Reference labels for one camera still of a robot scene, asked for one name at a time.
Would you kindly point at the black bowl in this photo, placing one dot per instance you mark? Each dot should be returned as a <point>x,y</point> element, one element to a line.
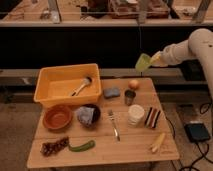
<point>96,113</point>

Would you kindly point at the wooden folding table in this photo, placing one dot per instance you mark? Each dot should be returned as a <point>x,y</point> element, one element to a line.
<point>133,147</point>

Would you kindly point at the white stacked cups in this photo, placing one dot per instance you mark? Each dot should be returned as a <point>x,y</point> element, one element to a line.
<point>135,114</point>

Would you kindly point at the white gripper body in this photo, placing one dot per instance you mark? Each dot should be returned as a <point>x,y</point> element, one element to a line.
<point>166,56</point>

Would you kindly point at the yellow corn toy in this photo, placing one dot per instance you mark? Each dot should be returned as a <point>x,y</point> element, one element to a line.
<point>157,143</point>

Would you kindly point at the dark metal cup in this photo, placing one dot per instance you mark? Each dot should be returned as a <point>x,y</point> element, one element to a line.
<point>129,97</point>

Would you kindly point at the brown grape bunch toy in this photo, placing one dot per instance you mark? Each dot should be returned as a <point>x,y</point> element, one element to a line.
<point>50,148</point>

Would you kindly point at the grey crumpled cloth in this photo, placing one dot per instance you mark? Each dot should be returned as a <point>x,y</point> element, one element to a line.
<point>85,115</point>

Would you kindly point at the green chili pepper toy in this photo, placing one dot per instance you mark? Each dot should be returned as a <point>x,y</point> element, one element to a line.
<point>84,147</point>

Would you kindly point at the silver fork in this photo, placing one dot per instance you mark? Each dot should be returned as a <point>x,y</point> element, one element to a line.
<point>111,116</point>

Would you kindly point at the yellow plastic tray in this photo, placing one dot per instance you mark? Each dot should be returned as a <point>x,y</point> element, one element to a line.
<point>56,85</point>

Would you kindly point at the striped layered cake toy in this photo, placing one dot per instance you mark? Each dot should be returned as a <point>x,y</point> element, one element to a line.
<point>152,118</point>

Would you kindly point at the orange terracotta bowl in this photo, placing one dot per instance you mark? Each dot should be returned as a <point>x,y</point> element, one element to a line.
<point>57,117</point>

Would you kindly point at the green plastic cup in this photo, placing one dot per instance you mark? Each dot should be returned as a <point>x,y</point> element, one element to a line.
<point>143,62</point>

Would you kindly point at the white dish brush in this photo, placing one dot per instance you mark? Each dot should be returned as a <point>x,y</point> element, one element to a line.
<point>86,82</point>

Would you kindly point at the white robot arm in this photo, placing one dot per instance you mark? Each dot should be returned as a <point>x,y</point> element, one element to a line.
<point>198,46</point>

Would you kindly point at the yellow-tipped gripper finger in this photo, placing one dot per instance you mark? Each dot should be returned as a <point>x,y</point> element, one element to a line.
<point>155,59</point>

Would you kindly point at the black power adapter box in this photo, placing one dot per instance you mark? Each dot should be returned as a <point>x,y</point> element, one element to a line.
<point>196,132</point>

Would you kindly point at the orange peach fruit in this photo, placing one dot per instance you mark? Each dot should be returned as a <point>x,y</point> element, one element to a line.
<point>133,84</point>

